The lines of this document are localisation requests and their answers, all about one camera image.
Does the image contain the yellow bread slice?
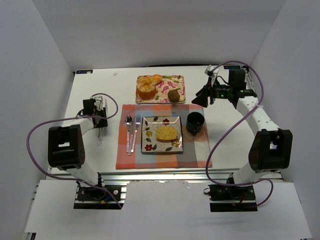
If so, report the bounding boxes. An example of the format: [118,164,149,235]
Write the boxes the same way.
[156,125,180,141]

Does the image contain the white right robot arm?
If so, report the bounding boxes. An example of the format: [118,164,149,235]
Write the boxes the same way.
[192,66,293,187]

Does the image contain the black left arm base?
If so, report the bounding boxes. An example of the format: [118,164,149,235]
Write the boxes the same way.
[73,177,127,210]

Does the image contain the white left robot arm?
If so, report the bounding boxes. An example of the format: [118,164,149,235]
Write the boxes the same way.
[48,96,108,188]

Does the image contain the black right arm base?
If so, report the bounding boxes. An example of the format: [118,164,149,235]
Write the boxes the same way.
[203,184,258,213]

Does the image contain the dark green mug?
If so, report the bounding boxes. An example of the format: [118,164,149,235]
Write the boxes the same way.
[186,112,205,136]

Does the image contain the brown chocolate muffin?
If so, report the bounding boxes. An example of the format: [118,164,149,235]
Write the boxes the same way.
[167,89,180,103]

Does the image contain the floral rectangular tray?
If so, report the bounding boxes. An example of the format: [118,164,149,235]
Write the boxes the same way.
[135,75,186,104]

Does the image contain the orange checkered placemat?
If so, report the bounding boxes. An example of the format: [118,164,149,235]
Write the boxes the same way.
[115,104,212,170]

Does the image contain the orange bundt cake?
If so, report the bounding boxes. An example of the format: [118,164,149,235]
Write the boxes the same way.
[136,76,157,100]

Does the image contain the floral square plate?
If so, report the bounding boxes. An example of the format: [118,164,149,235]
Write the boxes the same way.
[141,116,184,154]

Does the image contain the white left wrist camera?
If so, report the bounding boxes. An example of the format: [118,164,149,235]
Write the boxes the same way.
[95,95,108,111]

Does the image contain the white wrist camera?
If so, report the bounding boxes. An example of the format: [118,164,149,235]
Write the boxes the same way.
[204,65,219,85]
[95,95,108,111]

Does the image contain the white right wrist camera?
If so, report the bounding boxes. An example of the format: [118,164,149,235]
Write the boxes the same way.
[204,65,219,85]

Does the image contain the spoon with pink handle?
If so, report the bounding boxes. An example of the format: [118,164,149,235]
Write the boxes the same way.
[125,115,133,153]

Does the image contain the fork with pink handle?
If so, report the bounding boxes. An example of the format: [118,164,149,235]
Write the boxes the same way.
[129,114,141,154]

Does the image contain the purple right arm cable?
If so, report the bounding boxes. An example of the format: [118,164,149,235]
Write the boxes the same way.
[205,60,274,207]

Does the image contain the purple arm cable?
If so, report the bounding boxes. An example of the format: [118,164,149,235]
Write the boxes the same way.
[205,60,274,207]
[26,93,125,210]

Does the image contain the aluminium table frame rail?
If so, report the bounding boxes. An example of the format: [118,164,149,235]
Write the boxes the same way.
[55,170,284,183]

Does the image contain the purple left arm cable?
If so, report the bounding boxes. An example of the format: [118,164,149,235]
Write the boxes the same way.
[26,93,125,210]

